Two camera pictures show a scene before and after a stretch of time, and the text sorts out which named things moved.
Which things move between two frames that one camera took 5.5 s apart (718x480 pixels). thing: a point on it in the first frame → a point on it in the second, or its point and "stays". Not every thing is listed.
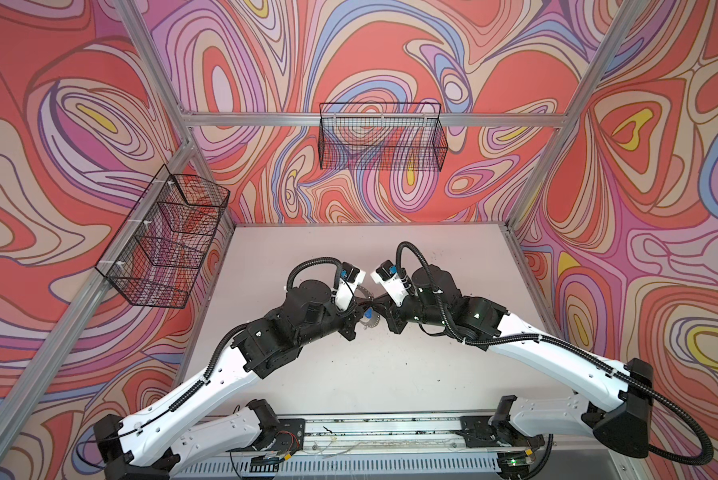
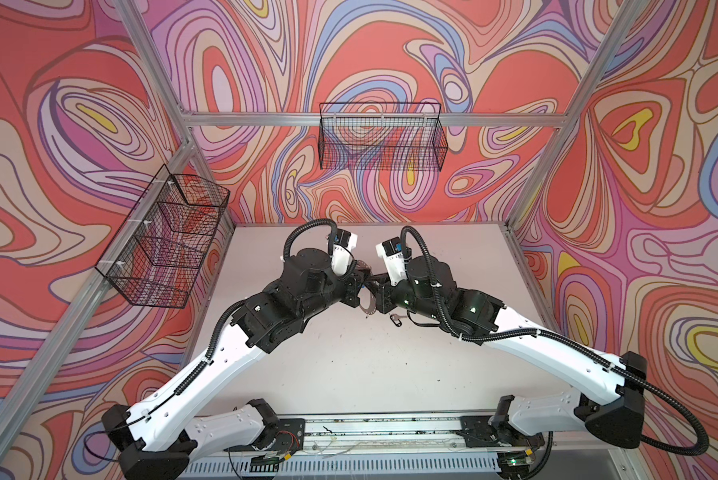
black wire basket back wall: x=382 y=136 stays
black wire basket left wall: x=156 y=258 stays
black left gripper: x=352 y=316 → x=353 y=283
